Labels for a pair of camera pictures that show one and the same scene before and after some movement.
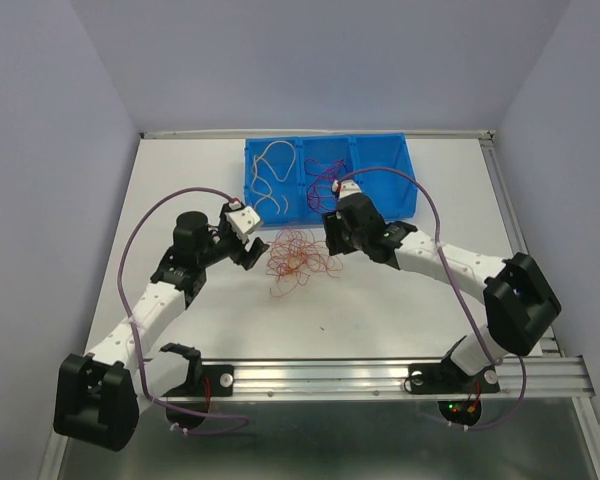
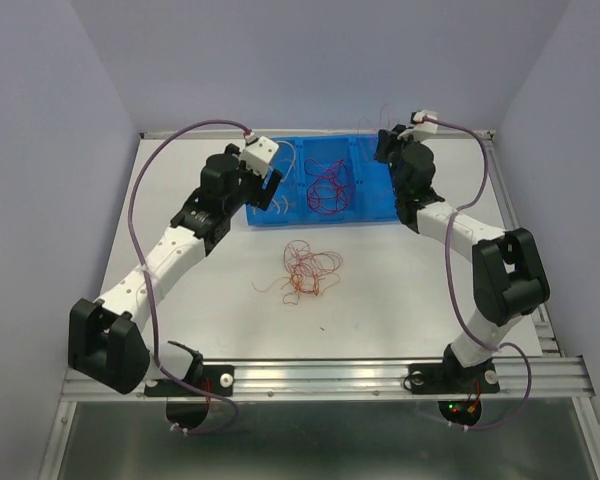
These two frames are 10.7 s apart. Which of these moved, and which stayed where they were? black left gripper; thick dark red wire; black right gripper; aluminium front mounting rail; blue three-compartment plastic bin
Moved: black right gripper; black left gripper
Stayed: thick dark red wire; aluminium front mounting rail; blue three-compartment plastic bin
